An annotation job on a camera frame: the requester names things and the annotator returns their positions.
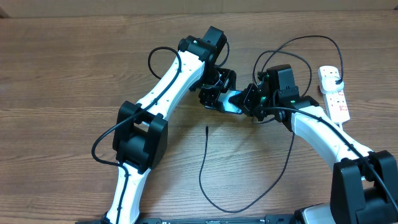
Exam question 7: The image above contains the black USB charging cable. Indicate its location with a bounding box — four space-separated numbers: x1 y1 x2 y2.
198 35 345 214

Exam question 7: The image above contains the blue Samsung Galaxy smartphone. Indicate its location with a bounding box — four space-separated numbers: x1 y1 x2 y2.
216 90 243 114

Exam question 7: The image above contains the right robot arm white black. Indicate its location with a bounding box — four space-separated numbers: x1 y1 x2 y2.
228 65 397 224

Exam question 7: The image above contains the white power extension strip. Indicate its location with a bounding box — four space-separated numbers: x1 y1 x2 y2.
318 65 350 129

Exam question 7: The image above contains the white USB charger plug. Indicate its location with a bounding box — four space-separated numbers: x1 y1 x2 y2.
320 77 345 94

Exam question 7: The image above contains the brown cardboard backdrop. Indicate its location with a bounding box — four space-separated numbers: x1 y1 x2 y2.
1 0 397 18

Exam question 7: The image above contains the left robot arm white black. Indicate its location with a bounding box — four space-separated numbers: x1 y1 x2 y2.
100 27 242 223

